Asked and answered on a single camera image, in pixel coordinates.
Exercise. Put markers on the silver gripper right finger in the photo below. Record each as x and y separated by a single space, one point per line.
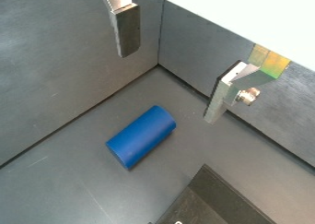
237 84

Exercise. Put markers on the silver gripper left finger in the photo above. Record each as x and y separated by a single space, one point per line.
125 15

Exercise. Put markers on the blue oval cylinder block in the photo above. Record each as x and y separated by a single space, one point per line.
138 139

